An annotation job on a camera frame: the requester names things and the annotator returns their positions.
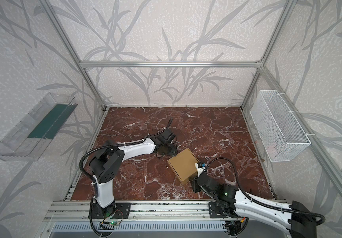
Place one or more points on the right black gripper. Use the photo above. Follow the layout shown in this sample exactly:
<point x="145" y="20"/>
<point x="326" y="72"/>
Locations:
<point x="194" y="184"/>

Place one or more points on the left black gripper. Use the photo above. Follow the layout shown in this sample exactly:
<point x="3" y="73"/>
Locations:
<point x="174" y="151"/>

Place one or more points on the brown cardboard box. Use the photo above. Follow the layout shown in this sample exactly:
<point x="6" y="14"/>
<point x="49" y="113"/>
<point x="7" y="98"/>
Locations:
<point x="183" y="165"/>

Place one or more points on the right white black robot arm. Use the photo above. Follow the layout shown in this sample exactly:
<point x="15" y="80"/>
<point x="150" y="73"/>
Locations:
<point x="293" y="219"/>

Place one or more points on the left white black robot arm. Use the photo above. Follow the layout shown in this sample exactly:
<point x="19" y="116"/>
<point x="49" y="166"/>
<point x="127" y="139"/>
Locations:
<point x="102" y="164"/>

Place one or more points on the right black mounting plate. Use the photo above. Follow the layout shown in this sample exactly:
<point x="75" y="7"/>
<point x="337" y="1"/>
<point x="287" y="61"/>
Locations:
<point x="216" y="211"/>

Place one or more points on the black mounting plate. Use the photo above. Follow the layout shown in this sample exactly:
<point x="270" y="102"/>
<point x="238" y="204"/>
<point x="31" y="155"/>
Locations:
<point x="216" y="211"/>
<point x="117" y="210"/>

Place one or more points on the pink item in basket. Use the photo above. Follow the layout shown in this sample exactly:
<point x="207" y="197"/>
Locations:
<point x="272" y="149"/>

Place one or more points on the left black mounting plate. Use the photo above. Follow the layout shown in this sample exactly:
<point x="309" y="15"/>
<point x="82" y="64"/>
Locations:
<point x="117" y="210"/>

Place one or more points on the green circuit board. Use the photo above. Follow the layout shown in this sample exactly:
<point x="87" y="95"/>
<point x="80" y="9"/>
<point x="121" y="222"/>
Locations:
<point x="109" y="224"/>

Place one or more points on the green mat in bin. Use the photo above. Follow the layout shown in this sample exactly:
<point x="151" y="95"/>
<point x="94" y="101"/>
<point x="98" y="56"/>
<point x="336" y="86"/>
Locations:
<point x="53" y="121"/>

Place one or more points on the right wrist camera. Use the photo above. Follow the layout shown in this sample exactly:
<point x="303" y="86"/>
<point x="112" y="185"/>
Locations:
<point x="200" y="166"/>

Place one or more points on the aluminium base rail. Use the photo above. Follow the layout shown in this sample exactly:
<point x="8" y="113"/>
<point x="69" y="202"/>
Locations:
<point x="140" y="210"/>

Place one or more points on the white wire mesh basket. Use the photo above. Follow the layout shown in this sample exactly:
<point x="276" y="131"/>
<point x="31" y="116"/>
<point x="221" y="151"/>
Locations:
<point x="277" y="123"/>

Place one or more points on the aluminium frame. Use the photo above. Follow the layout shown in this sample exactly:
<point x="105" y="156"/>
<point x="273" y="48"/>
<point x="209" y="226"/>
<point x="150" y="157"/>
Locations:
<point x="328" y="165"/>

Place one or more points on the clear plastic wall bin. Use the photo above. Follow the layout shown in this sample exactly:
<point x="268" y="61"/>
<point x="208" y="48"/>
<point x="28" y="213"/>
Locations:
<point x="16" y="146"/>

